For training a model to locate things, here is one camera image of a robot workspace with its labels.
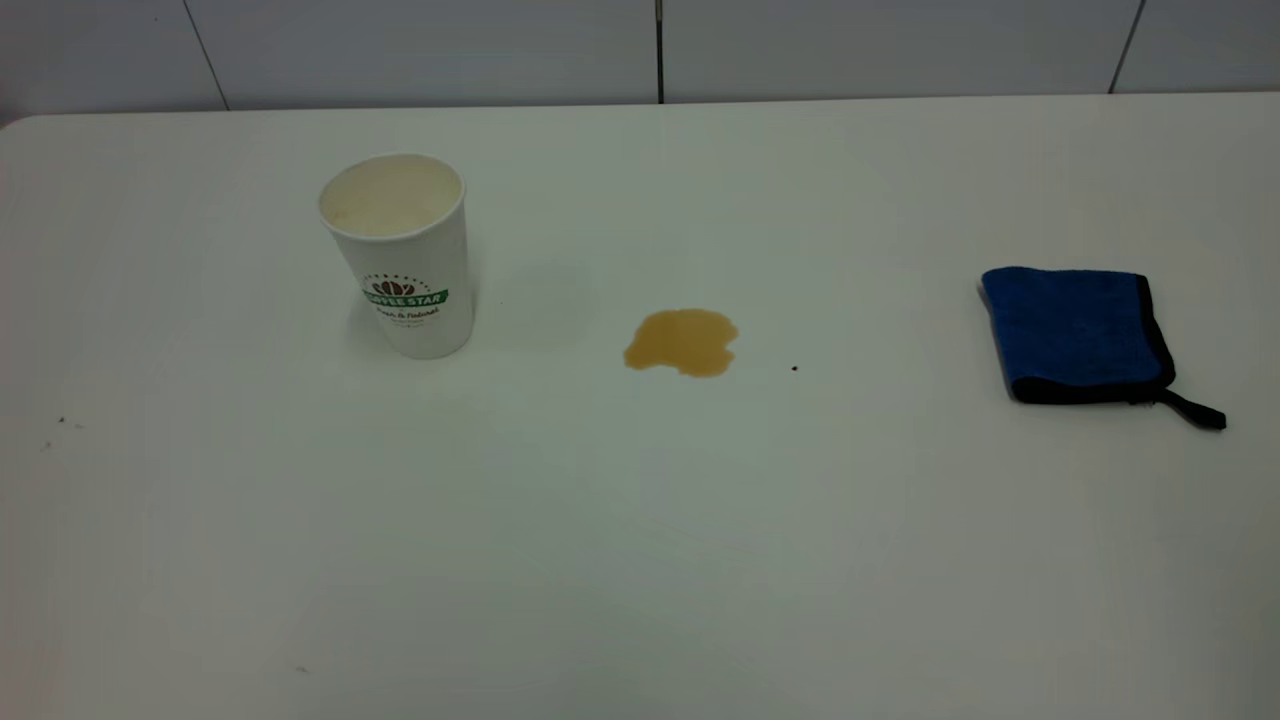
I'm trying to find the white paper coffee cup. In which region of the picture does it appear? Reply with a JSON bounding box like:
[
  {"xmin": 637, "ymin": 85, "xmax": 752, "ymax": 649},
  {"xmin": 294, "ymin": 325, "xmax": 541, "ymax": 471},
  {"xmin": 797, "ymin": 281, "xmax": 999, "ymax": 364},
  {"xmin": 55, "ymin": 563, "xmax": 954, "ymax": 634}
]
[{"xmin": 318, "ymin": 152, "xmax": 475, "ymax": 360}]

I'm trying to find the blue cloth with black trim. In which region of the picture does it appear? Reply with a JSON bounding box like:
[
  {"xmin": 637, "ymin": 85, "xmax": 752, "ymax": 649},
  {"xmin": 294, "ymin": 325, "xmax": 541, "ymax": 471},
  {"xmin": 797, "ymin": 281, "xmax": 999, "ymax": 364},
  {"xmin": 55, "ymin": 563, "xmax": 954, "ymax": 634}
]
[{"xmin": 978, "ymin": 266, "xmax": 1228, "ymax": 432}]

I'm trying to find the brown liquid spill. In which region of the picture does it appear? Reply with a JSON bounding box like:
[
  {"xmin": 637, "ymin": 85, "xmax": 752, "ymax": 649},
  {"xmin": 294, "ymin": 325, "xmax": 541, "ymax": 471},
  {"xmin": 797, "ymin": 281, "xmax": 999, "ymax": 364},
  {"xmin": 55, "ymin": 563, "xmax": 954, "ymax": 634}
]
[{"xmin": 624, "ymin": 308, "xmax": 740, "ymax": 378}]

